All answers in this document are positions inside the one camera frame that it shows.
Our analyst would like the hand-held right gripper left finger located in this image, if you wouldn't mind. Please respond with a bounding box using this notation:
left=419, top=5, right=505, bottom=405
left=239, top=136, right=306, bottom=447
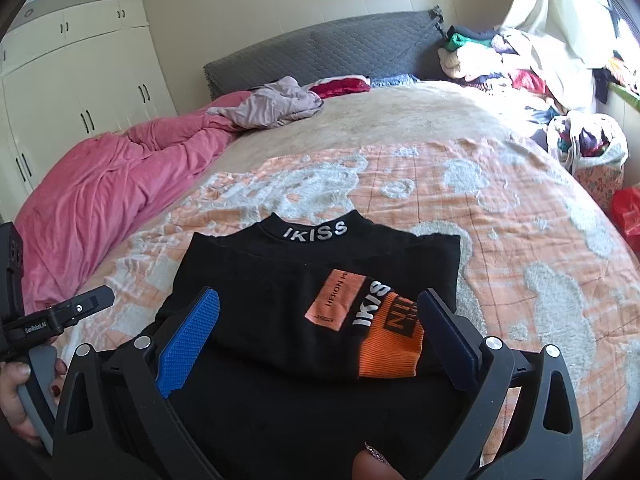
left=52, top=286, right=221, bottom=480

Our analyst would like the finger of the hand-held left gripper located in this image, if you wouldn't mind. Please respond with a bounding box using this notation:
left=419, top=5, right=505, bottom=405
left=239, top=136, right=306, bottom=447
left=47, top=284, right=115, bottom=334

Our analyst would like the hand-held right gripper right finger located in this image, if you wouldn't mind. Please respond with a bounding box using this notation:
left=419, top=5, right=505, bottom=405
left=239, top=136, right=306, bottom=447
left=417, top=287, right=586, bottom=480

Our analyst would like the black sweater with orange cuffs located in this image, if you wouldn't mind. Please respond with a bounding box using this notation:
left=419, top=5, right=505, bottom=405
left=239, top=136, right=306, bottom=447
left=127, top=212, right=488, bottom=480

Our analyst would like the white bag of clothes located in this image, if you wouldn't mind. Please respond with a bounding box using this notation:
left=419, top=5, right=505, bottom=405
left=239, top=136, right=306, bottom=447
left=546, top=110, right=630, bottom=181

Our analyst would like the pile of clothes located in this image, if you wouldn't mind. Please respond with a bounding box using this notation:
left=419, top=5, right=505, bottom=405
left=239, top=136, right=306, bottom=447
left=437, top=24, right=561, bottom=111

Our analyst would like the person's left hand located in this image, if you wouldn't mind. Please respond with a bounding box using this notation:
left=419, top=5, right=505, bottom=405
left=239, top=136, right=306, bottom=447
left=0, top=359, right=68, bottom=443

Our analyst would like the person's right hand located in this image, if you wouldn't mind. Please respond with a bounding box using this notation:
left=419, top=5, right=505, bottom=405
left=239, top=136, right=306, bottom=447
left=351, top=447, right=403, bottom=480

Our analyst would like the orange checked fleece blanket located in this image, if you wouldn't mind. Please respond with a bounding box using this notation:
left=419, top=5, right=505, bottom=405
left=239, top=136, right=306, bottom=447
left=50, top=140, right=640, bottom=480

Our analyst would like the pink duvet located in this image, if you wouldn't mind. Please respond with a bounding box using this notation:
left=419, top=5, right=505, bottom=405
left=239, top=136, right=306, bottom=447
left=15, top=91, right=251, bottom=311

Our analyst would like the cream wardrobe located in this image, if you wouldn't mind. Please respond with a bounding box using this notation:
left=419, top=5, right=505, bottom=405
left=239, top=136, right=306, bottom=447
left=0, top=0, right=178, bottom=221

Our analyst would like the red plastic bag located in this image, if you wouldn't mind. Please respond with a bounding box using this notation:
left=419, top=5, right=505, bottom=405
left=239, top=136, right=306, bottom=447
left=611, top=187, right=640, bottom=243

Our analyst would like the beige bed cover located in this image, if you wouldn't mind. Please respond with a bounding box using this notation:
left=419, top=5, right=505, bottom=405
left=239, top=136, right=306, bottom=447
left=220, top=79, right=556, bottom=196

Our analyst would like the pale pink crumpled garment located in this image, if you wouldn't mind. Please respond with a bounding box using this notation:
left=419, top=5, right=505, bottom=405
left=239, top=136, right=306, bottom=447
left=227, top=76, right=326, bottom=129

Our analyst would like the blue patterned cloth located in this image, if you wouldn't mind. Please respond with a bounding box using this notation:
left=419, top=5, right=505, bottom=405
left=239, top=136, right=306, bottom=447
left=369, top=72, right=422, bottom=87

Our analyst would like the red cloth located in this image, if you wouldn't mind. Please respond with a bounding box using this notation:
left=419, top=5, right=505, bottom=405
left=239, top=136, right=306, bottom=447
left=309, top=76, right=371, bottom=100

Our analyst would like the green window ledge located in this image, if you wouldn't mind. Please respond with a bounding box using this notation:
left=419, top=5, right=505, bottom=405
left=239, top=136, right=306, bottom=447
left=607, top=82, right=640, bottom=106

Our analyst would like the grey quilted headboard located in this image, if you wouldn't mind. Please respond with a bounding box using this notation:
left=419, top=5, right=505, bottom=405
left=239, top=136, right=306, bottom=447
left=202, top=6, right=448, bottom=103

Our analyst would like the cream curtain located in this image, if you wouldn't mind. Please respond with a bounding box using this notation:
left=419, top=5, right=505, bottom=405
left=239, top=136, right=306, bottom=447
left=500, top=0, right=640, bottom=111

